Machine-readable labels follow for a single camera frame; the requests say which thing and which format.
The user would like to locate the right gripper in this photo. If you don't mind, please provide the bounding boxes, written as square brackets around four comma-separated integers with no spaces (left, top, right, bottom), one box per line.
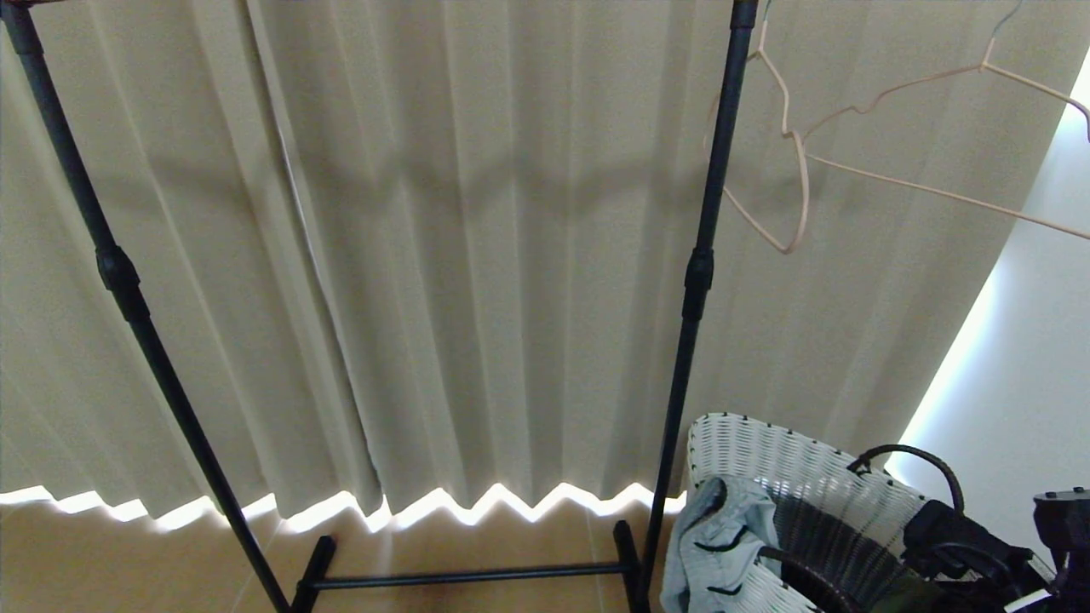
[979,552,1090,613]

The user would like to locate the pink clothes hanger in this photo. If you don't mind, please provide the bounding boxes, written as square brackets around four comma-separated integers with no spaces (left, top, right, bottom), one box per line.
[705,21,810,255]
[800,0,1090,241]

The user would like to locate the white laundry basket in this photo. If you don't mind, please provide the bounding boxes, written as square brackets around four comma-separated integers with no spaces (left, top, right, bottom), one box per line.
[686,413,1057,613]

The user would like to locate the black clothes rack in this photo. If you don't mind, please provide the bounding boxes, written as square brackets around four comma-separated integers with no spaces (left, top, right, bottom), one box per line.
[0,0,760,613]

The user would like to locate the pale grey shorts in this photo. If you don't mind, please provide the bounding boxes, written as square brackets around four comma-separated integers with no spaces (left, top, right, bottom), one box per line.
[660,475,783,613]

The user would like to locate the beige curtain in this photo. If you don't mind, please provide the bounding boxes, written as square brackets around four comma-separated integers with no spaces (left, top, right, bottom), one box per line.
[0,0,1090,522]

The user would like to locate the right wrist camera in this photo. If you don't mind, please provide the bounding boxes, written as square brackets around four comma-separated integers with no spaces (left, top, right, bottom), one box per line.
[1033,487,1090,588]

